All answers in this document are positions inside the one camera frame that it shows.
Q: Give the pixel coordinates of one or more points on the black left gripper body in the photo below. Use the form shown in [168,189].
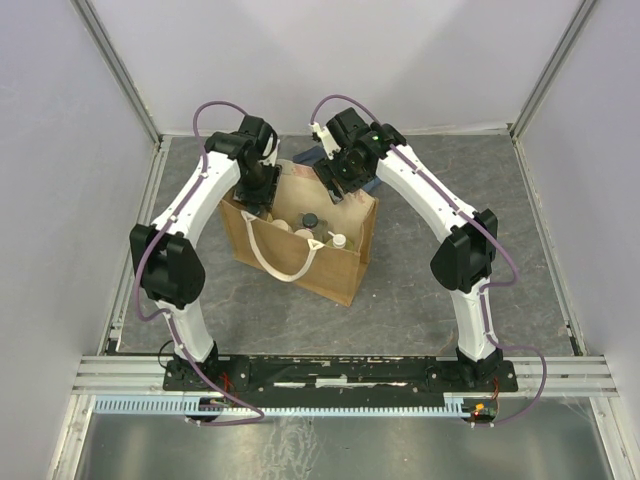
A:
[259,187]

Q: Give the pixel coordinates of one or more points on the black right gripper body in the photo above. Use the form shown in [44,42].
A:
[343,169]

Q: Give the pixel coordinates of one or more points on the clear bottle black cap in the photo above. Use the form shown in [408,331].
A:
[316,225]

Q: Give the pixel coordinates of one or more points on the cream jar with lid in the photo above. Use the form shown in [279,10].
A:
[281,224]

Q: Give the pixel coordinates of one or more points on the small green pump bottle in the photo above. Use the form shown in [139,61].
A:
[339,241]

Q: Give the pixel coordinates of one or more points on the brown canvas tote bag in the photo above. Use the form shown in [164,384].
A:
[333,273]

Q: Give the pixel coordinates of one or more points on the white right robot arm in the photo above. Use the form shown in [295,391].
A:
[463,262]

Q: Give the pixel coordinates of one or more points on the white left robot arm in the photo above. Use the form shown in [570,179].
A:
[167,267]

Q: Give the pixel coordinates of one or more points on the blue and striped clothes pile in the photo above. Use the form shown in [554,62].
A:
[316,153]

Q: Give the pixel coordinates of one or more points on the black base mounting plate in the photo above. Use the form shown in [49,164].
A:
[354,381]

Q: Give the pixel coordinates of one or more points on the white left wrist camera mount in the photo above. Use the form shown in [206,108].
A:
[271,159]

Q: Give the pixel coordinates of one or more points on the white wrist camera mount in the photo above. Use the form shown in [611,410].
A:
[271,159]
[324,137]

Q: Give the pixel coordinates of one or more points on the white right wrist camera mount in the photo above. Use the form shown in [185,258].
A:
[324,137]

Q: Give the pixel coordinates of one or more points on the aluminium frame rail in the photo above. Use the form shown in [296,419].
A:
[566,376]

